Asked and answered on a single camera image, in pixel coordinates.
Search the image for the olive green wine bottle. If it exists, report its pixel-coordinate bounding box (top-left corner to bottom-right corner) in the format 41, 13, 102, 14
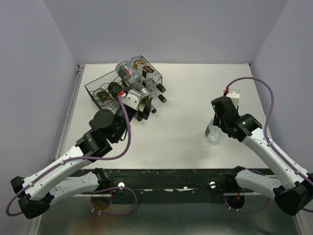
141, 96, 157, 114

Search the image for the round clear flask bottle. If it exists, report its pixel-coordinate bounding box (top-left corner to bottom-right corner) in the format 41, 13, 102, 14
204, 118, 224, 144

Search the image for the clear square bottle black label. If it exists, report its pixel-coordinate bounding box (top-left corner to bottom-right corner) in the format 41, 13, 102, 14
144, 75, 167, 103

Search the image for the black wire wine rack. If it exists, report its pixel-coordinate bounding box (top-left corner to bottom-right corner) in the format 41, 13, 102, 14
85, 55, 167, 119

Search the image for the square clear bottle dark cap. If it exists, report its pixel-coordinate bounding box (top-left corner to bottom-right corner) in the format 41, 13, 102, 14
130, 56, 162, 85

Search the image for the round clear bottle silver cap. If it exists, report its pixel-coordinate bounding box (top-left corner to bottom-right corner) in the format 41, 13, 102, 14
115, 60, 149, 97

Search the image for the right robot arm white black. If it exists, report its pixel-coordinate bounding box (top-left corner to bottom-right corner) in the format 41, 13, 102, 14
211, 96, 313, 216

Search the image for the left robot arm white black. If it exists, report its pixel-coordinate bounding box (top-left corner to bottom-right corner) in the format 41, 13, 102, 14
5, 96, 138, 219

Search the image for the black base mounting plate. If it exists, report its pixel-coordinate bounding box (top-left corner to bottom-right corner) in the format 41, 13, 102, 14
73, 167, 281, 208

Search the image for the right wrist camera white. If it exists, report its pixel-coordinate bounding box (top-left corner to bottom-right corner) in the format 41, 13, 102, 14
226, 89, 240, 109

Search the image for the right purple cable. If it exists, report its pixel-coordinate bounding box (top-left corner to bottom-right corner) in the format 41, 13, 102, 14
224, 77, 313, 212

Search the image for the purple cable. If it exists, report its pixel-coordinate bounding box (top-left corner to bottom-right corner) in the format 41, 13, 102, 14
224, 77, 313, 212
6, 96, 138, 216

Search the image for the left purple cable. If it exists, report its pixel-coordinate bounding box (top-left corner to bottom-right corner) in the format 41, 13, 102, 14
6, 96, 138, 216

